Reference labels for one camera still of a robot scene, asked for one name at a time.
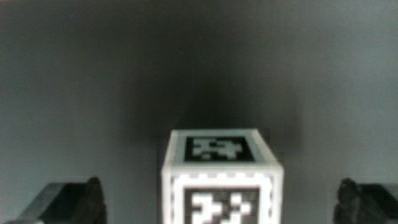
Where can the white chair leg block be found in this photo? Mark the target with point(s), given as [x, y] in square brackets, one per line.
[221, 178]

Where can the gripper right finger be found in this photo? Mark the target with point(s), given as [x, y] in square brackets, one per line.
[367, 203]

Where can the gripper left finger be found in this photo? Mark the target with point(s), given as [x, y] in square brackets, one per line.
[68, 204]

